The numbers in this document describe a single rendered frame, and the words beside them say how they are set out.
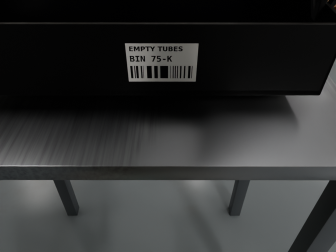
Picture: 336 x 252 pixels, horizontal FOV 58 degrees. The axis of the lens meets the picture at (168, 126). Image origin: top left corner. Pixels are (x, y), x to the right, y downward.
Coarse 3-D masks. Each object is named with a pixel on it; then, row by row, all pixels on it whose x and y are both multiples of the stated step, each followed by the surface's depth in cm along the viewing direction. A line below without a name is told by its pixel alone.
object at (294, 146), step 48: (0, 96) 50; (48, 96) 50; (96, 96) 50; (144, 96) 50; (192, 96) 50; (240, 96) 50; (288, 96) 50; (0, 144) 42; (48, 144) 42; (96, 144) 42; (144, 144) 42; (192, 144) 42; (240, 144) 42; (288, 144) 42; (240, 192) 112
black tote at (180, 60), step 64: (0, 0) 52; (64, 0) 52; (128, 0) 52; (192, 0) 52; (256, 0) 52; (0, 64) 42; (64, 64) 42; (128, 64) 42; (192, 64) 42; (256, 64) 42; (320, 64) 42
